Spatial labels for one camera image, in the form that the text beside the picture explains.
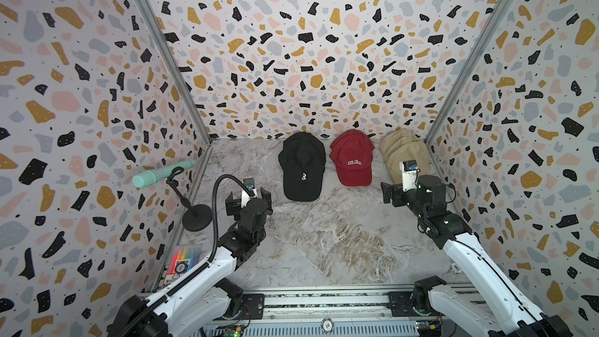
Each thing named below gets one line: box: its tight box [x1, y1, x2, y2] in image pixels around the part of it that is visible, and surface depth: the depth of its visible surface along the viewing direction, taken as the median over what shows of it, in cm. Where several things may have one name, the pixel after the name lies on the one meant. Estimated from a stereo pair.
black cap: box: [277, 131, 327, 202], surface depth 104 cm
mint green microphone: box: [131, 159, 197, 189], surface depth 66 cm
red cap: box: [329, 129, 376, 187], surface depth 110 cm
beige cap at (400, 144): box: [379, 128, 432, 185], surface depth 109 cm
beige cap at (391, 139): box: [379, 128, 419, 156], surface depth 116 cm
